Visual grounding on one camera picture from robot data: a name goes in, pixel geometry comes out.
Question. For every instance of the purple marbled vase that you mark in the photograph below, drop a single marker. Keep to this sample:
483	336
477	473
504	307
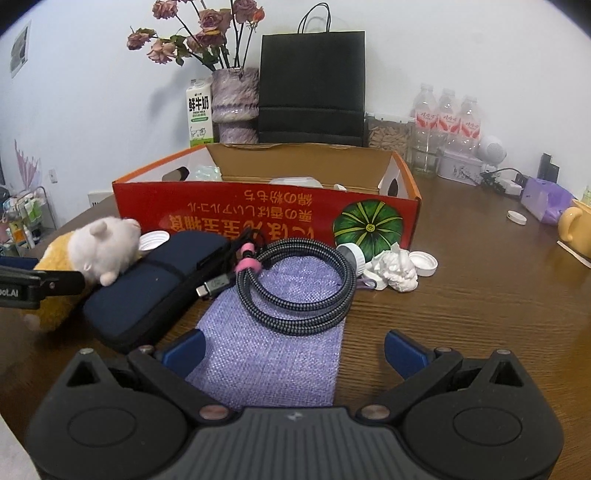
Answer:
235	106

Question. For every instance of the black cosmetic tube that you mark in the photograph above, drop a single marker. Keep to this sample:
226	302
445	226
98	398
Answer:
555	171
546	166

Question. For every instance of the power strip with plugs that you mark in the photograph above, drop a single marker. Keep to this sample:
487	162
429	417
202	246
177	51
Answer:
508	187

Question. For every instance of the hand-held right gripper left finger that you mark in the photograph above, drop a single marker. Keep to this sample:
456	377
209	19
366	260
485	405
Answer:
187	353

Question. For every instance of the small white flat cap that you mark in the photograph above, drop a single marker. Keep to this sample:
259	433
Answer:
516	218

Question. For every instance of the black paper bag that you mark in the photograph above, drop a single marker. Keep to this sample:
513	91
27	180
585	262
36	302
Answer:
311	83

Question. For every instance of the pink wall decoration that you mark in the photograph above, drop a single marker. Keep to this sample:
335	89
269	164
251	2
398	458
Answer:
27	166

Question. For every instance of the purple tissue pack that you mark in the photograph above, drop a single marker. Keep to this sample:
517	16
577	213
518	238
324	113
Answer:
545	198

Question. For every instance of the purple woven pouch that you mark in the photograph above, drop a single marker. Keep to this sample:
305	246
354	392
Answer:
277	364

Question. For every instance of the wooden desktop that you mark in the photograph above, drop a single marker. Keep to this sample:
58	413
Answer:
485	300

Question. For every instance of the yellow mug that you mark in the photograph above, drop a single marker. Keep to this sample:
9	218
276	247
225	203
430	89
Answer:
579	226

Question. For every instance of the white wall outlet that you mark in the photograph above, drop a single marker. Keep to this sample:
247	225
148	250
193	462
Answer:
52	176

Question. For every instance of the navy blue zip pouch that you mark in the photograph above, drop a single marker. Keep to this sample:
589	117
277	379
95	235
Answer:
138	300

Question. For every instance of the white printed tin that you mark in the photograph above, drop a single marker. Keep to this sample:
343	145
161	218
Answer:
457	168

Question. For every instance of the empty clear glass bottle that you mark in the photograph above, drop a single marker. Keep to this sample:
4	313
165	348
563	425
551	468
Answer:
422	157

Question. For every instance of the green white bag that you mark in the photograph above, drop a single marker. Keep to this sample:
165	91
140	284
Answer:
587	194

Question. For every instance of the clear plastic wrap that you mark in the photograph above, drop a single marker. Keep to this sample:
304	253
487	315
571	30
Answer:
206	173

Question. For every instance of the white box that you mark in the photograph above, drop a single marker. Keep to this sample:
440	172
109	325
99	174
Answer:
99	198

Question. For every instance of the white round lid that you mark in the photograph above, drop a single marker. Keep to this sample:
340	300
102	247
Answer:
352	258

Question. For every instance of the white green milk carton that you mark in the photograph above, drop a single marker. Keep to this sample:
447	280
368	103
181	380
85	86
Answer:
199	115

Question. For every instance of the white round device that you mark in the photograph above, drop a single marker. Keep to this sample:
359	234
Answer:
491	150

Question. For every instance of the white plastic item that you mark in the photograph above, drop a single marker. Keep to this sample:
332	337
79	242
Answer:
295	182

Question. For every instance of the red label water bottle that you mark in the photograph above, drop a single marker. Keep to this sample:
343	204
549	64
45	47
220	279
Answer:
449	122
470	127
425	115

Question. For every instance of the bunch of dried roses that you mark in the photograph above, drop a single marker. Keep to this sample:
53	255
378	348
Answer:
214	21

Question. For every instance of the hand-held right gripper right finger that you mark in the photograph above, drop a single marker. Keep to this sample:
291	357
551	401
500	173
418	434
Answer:
404	353

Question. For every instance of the red cardboard box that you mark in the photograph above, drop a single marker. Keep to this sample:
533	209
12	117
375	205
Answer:
277	212

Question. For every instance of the wall poster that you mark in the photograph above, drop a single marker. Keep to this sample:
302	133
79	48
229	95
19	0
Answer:
19	50

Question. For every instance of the white tissue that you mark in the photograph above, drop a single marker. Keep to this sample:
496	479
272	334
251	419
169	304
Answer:
397	272

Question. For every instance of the clear jar of seeds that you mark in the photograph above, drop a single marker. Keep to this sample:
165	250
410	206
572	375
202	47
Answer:
388	136

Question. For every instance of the yellow white plush hamster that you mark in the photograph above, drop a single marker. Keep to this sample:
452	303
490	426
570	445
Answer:
111	244

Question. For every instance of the white bottle cap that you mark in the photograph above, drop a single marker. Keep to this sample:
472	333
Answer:
154	240
425	264

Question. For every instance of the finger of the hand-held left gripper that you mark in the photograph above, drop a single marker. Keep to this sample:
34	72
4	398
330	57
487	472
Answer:
64	282
18	263

